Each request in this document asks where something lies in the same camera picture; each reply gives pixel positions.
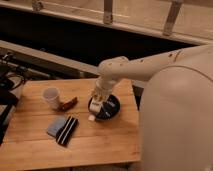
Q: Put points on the white plastic cup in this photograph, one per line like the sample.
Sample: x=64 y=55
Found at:
x=52 y=97

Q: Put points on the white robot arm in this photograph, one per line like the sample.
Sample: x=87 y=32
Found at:
x=176 y=110

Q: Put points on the black white striped cloth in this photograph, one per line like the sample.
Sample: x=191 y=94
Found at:
x=65 y=133

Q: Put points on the wooden board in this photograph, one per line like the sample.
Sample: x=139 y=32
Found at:
x=27 y=146

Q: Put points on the metal window rail frame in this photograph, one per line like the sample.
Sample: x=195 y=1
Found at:
x=188 y=21

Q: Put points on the small brown bottle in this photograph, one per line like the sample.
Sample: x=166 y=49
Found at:
x=68 y=105

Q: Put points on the black ceramic bowl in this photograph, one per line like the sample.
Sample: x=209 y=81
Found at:
x=104 y=110

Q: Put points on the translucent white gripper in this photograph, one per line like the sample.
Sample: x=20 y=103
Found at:
x=101 y=92

